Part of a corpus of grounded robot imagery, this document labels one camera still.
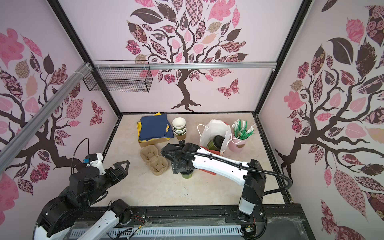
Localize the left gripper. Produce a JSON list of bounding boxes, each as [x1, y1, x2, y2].
[[83, 160, 130, 208]]

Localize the green paper coffee cup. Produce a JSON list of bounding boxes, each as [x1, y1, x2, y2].
[[182, 173, 193, 179]]

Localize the red white paper bag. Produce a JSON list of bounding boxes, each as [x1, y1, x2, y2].
[[197, 119, 241, 176]]

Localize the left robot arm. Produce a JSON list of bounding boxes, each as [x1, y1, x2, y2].
[[33, 153, 130, 240]]

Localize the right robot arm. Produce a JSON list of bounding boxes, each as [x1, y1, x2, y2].
[[161, 141, 293, 222]]

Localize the pulp cup carrier tray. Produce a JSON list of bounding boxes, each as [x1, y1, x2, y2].
[[140, 145, 169, 176]]

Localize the stack of paper cups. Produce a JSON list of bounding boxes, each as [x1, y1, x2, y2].
[[172, 117, 187, 141]]

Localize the yellow napkins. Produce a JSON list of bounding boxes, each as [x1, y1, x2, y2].
[[137, 112, 172, 142]]

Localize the green white straw packets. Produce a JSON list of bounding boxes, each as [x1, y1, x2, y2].
[[232, 119, 255, 140]]

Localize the white cable duct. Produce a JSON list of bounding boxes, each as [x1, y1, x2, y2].
[[68, 225, 244, 240]]

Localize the aluminium frame bar back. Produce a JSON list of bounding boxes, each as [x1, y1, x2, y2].
[[94, 62, 277, 70]]

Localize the aluminium frame bar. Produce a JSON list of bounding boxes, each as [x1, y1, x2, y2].
[[94, 62, 277, 70], [0, 62, 92, 175]]

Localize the black wire basket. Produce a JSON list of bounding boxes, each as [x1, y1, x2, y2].
[[83, 60, 153, 93]]

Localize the aluminium frame bar left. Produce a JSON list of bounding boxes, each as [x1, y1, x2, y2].
[[0, 62, 92, 175]]

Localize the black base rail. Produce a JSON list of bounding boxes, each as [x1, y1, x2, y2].
[[56, 203, 316, 240]]

